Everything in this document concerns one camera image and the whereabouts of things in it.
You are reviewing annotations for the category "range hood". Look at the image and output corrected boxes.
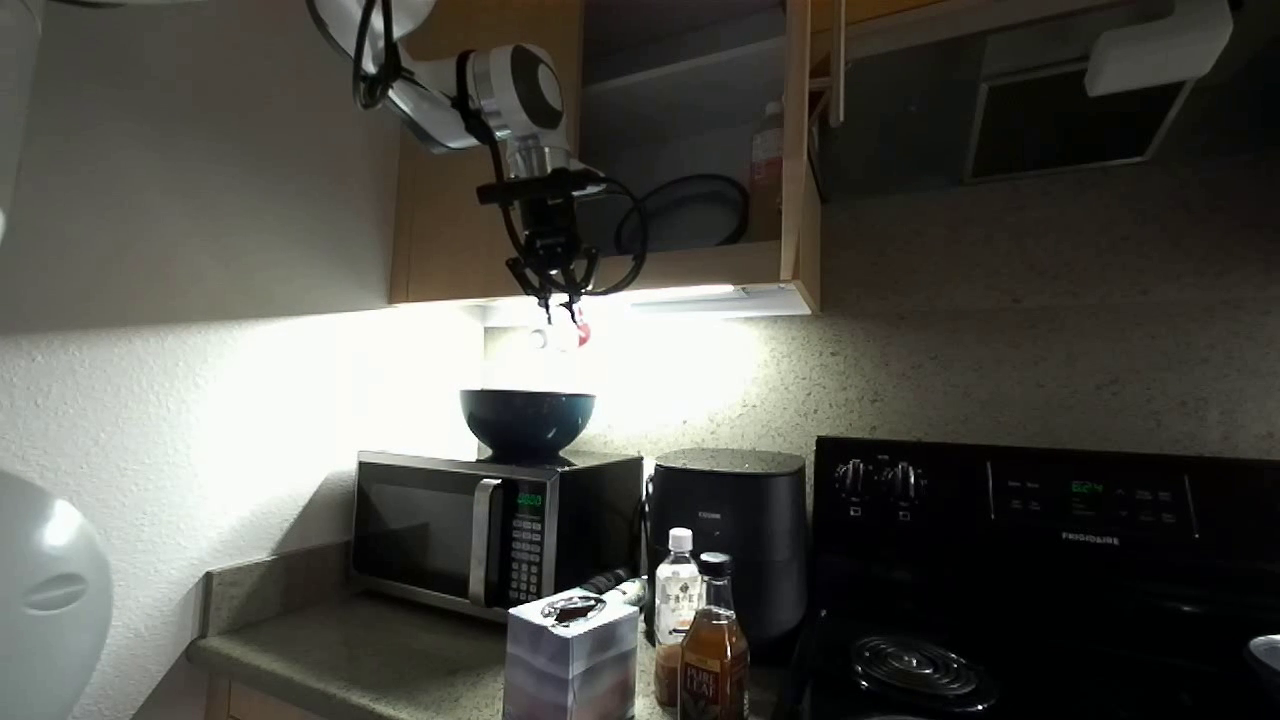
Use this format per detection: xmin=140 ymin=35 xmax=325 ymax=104
xmin=815 ymin=0 xmax=1243 ymax=201

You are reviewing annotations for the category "wooden top cabinet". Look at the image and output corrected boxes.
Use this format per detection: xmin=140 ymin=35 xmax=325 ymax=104
xmin=389 ymin=0 xmax=1280 ymax=322

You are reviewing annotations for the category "dark blue bowl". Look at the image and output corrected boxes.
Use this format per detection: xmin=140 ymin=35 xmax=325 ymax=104
xmin=461 ymin=389 xmax=594 ymax=461

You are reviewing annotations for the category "silver tissue box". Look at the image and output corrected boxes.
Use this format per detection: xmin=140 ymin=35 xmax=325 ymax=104
xmin=499 ymin=588 xmax=640 ymax=720

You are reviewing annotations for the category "amber glass sauce bottle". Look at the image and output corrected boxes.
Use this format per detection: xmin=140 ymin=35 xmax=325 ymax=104
xmin=677 ymin=550 xmax=752 ymax=720

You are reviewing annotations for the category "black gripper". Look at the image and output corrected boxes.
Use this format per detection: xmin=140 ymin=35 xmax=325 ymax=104
xmin=475 ymin=168 xmax=602 ymax=298

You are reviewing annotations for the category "black air fryer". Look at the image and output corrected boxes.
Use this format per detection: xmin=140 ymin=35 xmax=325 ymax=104
xmin=646 ymin=448 xmax=806 ymax=655

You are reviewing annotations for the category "stainless steel microwave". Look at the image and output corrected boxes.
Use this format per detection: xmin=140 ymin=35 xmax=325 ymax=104
xmin=349 ymin=452 xmax=642 ymax=620

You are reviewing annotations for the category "clear water bottle white cap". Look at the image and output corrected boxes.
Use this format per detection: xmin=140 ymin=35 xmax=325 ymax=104
xmin=651 ymin=527 xmax=702 ymax=643

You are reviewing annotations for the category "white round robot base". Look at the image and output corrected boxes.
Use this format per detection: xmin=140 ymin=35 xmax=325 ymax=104
xmin=0 ymin=471 xmax=110 ymax=720

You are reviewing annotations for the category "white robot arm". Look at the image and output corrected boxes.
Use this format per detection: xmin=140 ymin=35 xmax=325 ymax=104
xmin=304 ymin=0 xmax=602 ymax=304

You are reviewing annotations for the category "black electric stove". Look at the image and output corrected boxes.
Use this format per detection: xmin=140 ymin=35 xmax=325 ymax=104
xmin=781 ymin=437 xmax=1280 ymax=720

